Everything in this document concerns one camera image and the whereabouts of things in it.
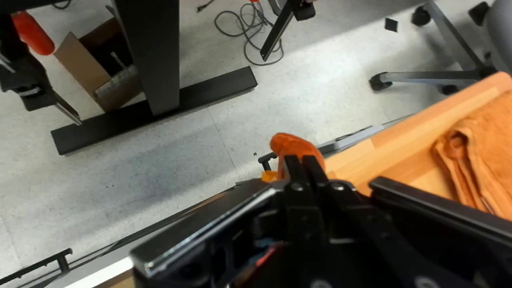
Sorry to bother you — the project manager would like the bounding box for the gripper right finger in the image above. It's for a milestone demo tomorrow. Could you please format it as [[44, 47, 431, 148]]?
[[302, 155, 466, 288]]

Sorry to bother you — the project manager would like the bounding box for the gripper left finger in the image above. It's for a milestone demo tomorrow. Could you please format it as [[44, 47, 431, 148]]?
[[278, 155, 332, 288]]

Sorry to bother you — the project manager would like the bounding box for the orange towel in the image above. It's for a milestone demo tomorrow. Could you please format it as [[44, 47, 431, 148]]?
[[431, 91, 512, 221]]

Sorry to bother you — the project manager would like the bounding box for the wooden toy kitchen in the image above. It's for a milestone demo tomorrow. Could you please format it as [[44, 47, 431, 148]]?
[[323, 71, 512, 222]]

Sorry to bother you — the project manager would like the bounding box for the stand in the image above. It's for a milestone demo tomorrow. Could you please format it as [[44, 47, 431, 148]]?
[[260, 0, 317, 62]]

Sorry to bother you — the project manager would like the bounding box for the office chair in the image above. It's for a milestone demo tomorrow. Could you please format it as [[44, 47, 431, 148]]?
[[368, 0, 512, 96]]

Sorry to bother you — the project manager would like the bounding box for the black desk leg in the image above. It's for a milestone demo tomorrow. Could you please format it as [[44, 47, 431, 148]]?
[[50, 0, 258, 156]]

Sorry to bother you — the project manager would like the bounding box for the cardboard box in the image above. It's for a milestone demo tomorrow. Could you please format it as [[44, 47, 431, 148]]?
[[54, 6, 143, 113]]

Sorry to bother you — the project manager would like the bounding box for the orange handled clamp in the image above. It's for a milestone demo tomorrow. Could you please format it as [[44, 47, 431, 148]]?
[[258, 133, 326, 184], [0, 11, 83, 126]]

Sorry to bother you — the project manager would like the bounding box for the black cable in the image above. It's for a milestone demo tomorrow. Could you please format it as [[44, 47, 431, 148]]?
[[197, 0, 285, 67]]

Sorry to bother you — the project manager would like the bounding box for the black metal bracket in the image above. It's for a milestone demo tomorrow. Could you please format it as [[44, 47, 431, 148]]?
[[0, 248, 74, 285]]

